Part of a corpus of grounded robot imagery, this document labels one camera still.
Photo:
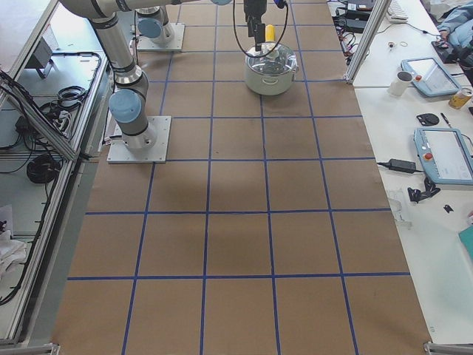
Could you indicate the black power adapter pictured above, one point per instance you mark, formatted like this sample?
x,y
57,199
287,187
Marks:
x,y
397,165

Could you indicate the black plastic bracket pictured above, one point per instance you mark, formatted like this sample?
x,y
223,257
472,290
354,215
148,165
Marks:
x,y
430,190

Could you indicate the person in blue jacket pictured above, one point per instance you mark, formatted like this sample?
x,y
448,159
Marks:
x,y
456,29

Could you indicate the teal folder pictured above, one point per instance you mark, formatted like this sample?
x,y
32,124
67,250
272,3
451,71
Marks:
x,y
466,238

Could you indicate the black laptop charger box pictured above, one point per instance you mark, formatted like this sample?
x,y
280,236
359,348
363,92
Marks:
x,y
352,15

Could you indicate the white keyboard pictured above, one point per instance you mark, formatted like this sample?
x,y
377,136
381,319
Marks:
x,y
395,14

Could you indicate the white crumpled cloth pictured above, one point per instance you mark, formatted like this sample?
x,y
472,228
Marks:
x,y
13,252

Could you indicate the aluminium frame post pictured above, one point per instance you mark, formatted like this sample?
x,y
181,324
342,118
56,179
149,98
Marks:
x,y
374,22

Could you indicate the clear plastic holder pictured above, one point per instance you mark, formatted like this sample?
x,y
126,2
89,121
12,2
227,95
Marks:
x,y
399,207

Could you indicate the small black clip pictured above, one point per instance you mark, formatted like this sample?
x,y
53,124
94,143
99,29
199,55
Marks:
x,y
448,208

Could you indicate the aluminium frame rail left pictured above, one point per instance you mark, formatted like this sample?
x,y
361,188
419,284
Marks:
x,y
47,128

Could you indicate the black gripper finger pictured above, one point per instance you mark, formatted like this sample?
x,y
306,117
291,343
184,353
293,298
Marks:
x,y
259,36
251,26

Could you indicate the black round disc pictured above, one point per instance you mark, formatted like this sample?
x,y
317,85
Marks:
x,y
428,119

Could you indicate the white cooking pot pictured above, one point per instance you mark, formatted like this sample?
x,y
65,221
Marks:
x,y
268,84

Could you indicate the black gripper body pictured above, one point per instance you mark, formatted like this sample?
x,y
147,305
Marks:
x,y
253,8

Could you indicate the glass pot lid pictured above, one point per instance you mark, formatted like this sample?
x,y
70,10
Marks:
x,y
273,59

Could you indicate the upper teach pendant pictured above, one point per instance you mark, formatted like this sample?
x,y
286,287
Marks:
x,y
431,78

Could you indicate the white paper cup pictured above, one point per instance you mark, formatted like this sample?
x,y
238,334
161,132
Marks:
x,y
398,86

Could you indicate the yellow corn cob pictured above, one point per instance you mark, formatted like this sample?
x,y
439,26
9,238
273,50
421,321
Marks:
x,y
270,33

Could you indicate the grey metal box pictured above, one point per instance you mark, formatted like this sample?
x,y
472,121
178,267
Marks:
x,y
41,59

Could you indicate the black pen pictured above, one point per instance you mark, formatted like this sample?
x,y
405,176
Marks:
x,y
446,120

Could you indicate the lower teach pendant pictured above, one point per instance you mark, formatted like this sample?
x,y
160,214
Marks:
x,y
444,155

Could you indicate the yellow drink can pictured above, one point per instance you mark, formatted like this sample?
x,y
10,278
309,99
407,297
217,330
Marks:
x,y
460,98

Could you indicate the teach pendant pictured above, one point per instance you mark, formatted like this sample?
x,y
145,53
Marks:
x,y
444,155
431,78

